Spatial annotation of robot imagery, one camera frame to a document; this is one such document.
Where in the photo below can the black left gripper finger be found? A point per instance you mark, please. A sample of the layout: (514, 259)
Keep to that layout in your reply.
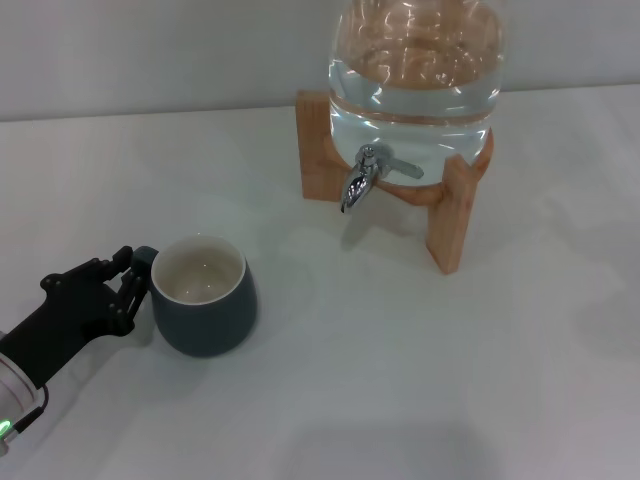
(131, 300)
(95, 265)

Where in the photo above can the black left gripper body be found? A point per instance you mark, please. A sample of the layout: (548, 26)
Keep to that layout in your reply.
(65, 315)

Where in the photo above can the dark green ceramic mug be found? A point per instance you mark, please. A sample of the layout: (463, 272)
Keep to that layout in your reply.
(205, 325)

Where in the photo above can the chrome faucet with lever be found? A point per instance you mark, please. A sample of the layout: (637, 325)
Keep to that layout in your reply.
(359, 182)

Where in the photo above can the wooden dispenser stand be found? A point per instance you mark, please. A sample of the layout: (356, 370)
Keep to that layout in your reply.
(315, 150)

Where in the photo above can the glass water dispenser jar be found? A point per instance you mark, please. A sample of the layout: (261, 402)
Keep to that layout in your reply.
(415, 100)

